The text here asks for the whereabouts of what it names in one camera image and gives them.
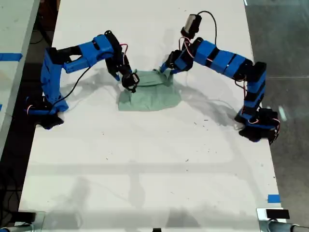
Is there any small black box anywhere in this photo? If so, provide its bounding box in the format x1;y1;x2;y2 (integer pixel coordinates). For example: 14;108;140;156
266;209;290;219
17;212;37;223

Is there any pale green T-shirt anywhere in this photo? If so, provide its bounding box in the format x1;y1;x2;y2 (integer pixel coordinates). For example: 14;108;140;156
117;68;182;113

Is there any grey pipe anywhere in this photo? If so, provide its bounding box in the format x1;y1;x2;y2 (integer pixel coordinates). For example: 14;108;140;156
259;220;309;232

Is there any grey black camera box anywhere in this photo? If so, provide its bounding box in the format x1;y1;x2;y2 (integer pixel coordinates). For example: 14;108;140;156
180;14;202;40

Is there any grey side table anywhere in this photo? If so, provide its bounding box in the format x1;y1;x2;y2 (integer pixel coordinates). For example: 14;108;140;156
0;0;41;155

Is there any black camera cable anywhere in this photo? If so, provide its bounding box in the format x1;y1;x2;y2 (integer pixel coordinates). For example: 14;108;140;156
51;63;98;107
197;10;218;45

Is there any black floor cable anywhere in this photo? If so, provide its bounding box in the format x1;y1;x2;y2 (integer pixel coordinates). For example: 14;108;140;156
29;29;53;45

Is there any long blue tape strip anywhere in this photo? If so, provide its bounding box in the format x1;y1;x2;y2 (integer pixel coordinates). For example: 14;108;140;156
0;52;24;61

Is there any black camera box white label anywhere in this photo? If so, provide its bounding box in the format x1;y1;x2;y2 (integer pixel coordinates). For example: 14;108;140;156
121;71;140;94

